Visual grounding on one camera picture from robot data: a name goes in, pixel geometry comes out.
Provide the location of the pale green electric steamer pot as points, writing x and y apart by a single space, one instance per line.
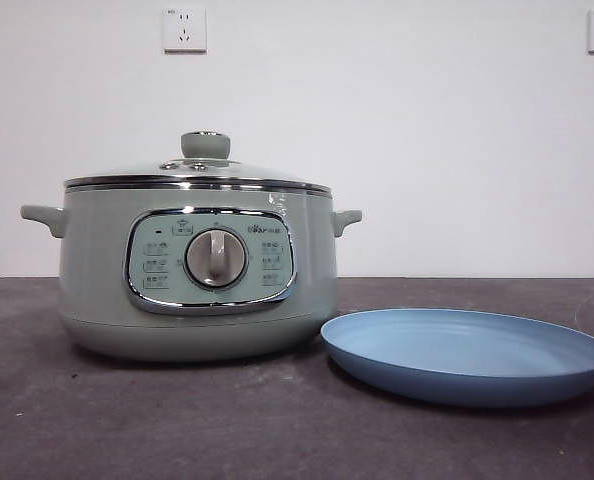
97 260

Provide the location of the glass lid with green knob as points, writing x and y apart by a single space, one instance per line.
204 145

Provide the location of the blue round plate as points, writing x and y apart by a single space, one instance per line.
457 360

